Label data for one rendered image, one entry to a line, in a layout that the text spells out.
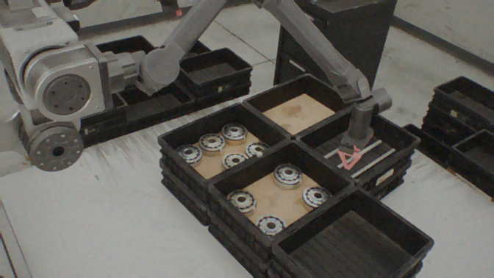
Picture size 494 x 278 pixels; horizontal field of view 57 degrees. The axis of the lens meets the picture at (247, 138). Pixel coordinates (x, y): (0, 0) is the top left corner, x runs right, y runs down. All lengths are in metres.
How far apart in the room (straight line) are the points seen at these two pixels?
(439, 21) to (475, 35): 0.39
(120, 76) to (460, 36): 4.11
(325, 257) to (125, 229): 0.69
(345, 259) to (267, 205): 0.31
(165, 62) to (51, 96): 0.24
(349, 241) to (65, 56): 1.01
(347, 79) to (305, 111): 0.76
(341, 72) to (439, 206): 0.86
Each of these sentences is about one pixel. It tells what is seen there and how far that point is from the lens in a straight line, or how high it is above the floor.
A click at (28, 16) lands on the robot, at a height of 1.53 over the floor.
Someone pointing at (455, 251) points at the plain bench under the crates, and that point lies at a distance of 1.82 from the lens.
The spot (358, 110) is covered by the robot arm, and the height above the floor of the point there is 1.25.
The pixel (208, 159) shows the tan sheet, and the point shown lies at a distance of 1.72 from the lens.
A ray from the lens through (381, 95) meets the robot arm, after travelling 1.38.
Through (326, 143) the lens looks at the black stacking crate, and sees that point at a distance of 1.87.
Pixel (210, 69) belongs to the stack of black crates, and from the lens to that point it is 2.94.
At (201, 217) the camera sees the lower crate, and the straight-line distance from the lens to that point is 1.65.
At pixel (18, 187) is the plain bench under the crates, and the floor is 0.70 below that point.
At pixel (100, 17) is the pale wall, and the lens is 4.48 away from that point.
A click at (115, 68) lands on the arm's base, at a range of 0.99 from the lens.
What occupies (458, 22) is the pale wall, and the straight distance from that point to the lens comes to 4.81.
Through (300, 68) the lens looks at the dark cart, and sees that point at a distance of 3.17.
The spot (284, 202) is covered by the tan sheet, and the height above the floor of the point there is 0.83.
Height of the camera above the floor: 1.97
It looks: 38 degrees down
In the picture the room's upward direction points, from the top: 5 degrees clockwise
